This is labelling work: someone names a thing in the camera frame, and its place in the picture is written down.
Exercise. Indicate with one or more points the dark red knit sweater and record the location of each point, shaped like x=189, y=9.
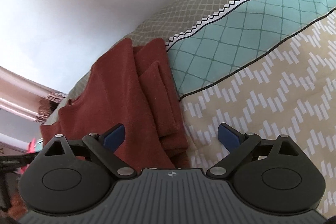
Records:
x=132, y=86

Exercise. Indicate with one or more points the patterned quilted bedspread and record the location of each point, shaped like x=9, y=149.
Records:
x=263, y=66

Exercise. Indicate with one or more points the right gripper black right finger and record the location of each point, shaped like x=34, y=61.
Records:
x=272, y=176

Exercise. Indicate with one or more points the bright pink cloth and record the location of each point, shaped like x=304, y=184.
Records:
x=34, y=146

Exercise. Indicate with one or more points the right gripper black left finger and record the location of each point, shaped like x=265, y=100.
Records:
x=71, y=176

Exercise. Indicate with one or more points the pink striped curtain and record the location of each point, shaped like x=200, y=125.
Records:
x=25, y=105

